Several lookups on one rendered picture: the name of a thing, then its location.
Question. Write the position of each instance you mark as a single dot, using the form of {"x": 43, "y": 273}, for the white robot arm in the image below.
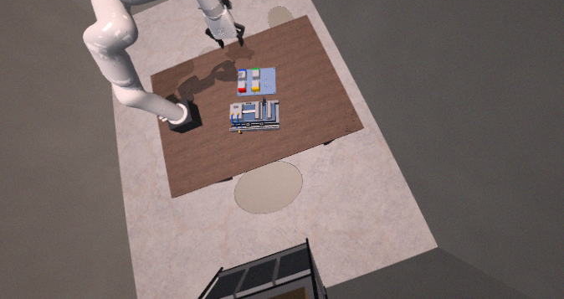
{"x": 107, "y": 39}

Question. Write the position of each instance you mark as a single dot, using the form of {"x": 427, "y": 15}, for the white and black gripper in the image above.
{"x": 224, "y": 27}

